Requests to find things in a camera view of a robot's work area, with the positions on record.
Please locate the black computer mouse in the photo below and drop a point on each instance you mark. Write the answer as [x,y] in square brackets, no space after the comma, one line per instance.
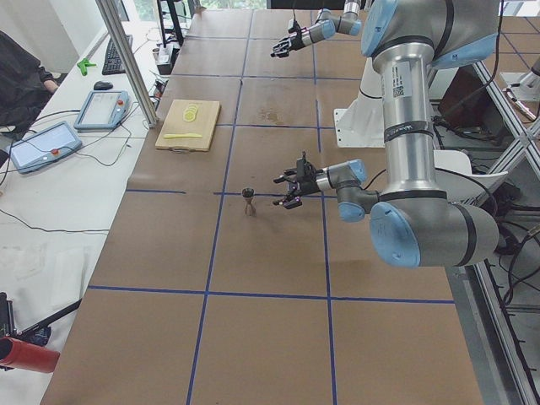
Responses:
[102,86]

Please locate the person in black hoodie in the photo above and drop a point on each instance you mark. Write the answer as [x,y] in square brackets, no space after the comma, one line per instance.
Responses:
[26,86]

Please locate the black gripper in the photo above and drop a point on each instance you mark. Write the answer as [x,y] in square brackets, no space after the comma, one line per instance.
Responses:
[299,37]
[309,184]

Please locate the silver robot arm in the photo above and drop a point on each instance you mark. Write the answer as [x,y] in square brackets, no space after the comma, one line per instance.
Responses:
[412,222]
[326,26]

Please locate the red thermos bottle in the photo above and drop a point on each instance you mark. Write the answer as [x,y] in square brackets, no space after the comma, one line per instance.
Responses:
[18,354]

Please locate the far blue teach pendant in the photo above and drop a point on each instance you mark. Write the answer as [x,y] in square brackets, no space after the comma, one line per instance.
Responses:
[102,111]

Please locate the green plastic clamp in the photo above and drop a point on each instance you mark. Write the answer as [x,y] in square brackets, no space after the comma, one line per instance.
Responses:
[84,65]

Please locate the aluminium frame post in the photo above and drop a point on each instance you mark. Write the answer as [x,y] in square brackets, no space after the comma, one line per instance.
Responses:
[109,14]

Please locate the near blue teach pendant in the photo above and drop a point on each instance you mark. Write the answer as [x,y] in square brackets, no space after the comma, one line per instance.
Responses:
[45,147]

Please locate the black keyboard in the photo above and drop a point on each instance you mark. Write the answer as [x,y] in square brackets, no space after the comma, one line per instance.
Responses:
[112,63]

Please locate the steel measuring jigger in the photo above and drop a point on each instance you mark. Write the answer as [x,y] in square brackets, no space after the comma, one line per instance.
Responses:
[248,194]

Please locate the yellow plastic knife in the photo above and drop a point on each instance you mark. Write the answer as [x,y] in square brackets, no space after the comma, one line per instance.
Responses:
[182,135]

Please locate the black computer box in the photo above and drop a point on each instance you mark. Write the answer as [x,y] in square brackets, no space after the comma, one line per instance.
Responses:
[165,57]

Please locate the white plastic chair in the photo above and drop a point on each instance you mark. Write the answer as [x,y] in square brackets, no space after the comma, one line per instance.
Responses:
[454,175]

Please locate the white camera mast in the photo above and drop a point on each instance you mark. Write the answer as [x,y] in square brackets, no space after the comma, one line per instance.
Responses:
[361,125]

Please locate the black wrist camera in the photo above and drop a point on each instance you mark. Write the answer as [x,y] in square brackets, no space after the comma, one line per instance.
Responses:
[293,26]
[305,170]

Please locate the blue teach pendant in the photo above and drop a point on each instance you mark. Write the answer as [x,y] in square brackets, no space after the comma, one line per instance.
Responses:
[45,147]
[102,111]

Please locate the wooden cutting board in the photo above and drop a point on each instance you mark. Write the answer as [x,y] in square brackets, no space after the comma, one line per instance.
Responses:
[207,116]

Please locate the front lemon slice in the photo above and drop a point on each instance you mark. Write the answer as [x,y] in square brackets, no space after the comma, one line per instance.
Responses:
[190,120]

